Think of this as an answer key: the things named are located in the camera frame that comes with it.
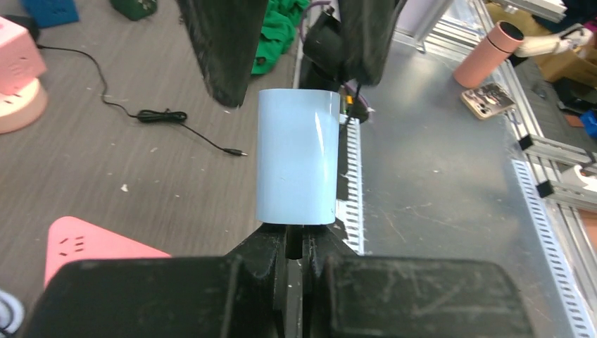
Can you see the pink cube socket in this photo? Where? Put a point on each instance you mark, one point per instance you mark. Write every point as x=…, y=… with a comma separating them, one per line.
x=21, y=61

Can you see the light blue plug adapter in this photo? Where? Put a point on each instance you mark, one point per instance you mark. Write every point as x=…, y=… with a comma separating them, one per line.
x=297, y=156

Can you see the dark green cube socket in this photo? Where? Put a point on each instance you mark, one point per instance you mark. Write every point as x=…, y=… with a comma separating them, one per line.
x=135, y=10

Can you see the blue cube socket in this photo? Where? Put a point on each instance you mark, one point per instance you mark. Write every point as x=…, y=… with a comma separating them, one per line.
x=51, y=13

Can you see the pink tumbler bottle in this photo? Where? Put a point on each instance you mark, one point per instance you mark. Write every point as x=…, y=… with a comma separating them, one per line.
x=501, y=41

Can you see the light blue power strip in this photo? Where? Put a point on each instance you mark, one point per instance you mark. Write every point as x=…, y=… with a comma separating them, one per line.
x=12, y=314

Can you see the green cloth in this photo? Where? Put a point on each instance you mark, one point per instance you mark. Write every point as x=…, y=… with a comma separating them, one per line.
x=282, y=18

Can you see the smartphone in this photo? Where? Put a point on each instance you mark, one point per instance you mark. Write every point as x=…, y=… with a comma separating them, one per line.
x=488, y=100

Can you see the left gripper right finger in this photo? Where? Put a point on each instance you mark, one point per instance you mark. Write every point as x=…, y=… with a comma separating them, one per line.
x=348, y=295

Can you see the pink round power strip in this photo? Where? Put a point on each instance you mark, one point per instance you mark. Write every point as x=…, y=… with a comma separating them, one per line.
x=24, y=107

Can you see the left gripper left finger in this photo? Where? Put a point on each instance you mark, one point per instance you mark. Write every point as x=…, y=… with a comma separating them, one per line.
x=218, y=296

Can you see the pink triangular power strip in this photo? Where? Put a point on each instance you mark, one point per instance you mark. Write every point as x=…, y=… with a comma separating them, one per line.
x=72, y=239

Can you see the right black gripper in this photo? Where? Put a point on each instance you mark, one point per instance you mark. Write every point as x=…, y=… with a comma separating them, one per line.
x=224, y=35

